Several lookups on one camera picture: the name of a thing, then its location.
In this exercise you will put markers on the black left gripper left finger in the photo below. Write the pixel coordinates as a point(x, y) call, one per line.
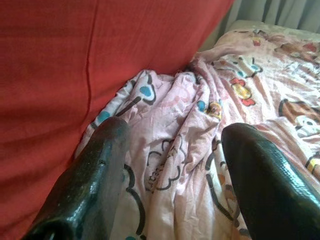
point(85, 185)

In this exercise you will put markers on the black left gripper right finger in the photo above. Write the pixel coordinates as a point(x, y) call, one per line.
point(270, 190)

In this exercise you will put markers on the pink cartoon bear blanket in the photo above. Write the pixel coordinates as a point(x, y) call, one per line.
point(190, 125)

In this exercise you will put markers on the large red sofa cushion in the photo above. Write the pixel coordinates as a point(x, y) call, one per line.
point(75, 62)

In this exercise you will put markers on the grey pleated curtain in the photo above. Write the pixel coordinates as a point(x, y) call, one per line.
point(275, 11)

